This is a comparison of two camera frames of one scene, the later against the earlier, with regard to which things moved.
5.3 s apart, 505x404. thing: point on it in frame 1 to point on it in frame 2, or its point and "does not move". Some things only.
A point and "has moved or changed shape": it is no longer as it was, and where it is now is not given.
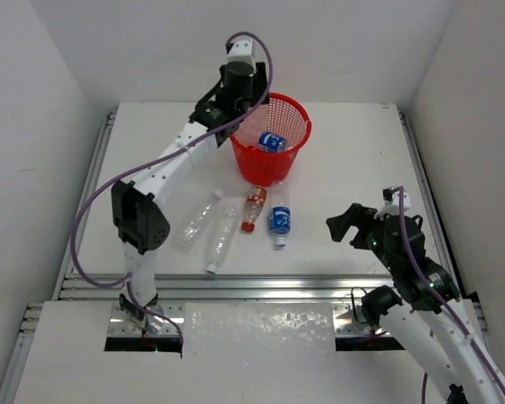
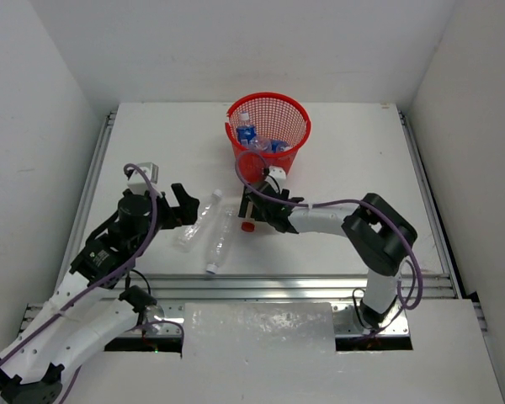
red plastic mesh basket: (284, 114) does not move
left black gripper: (260, 84) to (168, 211)
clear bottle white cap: (184, 237) does not move
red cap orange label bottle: (255, 201) does not move
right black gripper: (359, 215) to (257, 214)
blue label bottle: (280, 218) has moved or changed shape
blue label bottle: (271, 143) has moved or changed shape
